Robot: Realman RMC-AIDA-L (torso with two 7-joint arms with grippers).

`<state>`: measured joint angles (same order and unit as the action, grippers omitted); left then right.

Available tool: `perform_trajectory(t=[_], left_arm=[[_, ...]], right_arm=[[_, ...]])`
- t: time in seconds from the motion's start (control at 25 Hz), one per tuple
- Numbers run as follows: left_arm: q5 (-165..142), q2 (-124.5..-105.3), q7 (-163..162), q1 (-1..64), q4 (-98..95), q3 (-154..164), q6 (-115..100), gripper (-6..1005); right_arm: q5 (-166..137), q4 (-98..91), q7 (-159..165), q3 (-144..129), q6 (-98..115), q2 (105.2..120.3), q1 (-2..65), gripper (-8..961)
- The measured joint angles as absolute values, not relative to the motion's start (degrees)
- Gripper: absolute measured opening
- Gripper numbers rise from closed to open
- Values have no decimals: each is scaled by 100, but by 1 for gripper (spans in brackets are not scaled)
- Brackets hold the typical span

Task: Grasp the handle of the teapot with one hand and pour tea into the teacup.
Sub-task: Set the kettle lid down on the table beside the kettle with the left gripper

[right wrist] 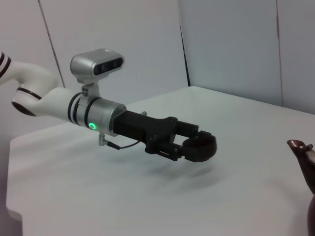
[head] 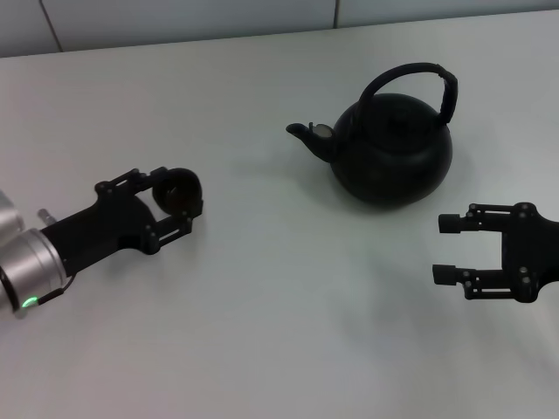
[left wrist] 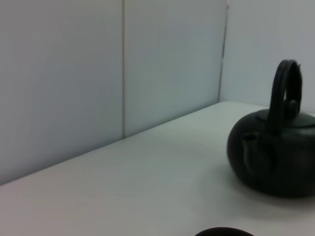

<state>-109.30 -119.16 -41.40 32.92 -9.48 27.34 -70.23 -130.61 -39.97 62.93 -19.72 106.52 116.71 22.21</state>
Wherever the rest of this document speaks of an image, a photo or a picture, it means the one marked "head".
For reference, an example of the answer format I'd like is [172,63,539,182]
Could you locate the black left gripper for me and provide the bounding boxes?
[41,166,205,276]

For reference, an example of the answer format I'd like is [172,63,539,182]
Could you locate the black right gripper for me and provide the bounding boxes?
[431,202,559,304]

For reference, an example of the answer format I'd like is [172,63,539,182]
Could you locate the small dark teacup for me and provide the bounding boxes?
[152,167,204,211]

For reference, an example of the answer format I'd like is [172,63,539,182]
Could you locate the black round teapot with handle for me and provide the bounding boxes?
[286,62,459,208]

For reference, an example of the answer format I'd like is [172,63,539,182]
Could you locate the left wrist cable with plug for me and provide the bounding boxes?
[37,208,76,306]

